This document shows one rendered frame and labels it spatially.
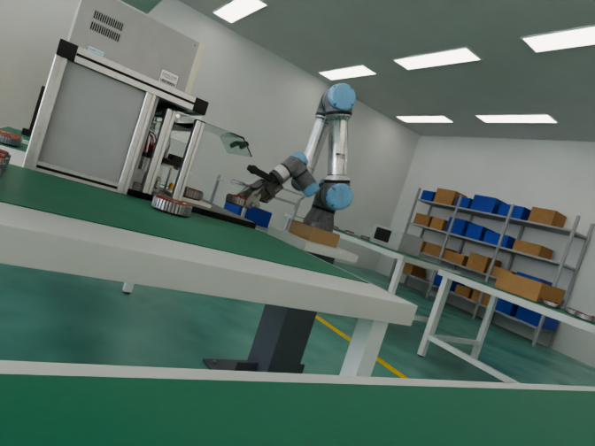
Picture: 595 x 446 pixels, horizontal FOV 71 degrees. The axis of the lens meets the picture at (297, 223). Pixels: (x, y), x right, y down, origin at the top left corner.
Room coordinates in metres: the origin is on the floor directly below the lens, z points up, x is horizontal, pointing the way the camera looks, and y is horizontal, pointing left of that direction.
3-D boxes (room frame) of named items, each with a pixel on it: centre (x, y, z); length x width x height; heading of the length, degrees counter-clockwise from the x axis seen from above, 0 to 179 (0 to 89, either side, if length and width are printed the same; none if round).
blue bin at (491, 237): (7.14, -3.40, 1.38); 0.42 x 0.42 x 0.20; 32
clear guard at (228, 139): (1.63, 0.45, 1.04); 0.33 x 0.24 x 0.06; 124
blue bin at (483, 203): (7.51, -3.15, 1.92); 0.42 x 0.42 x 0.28; 35
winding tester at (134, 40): (1.56, 0.78, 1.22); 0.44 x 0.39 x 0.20; 34
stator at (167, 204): (1.21, 0.36, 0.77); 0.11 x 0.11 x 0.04
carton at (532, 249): (6.71, -3.70, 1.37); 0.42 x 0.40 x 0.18; 34
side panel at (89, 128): (1.23, 0.66, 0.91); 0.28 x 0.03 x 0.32; 124
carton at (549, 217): (6.66, -3.73, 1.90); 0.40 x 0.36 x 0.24; 125
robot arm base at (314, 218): (2.00, -0.10, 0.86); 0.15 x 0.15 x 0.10
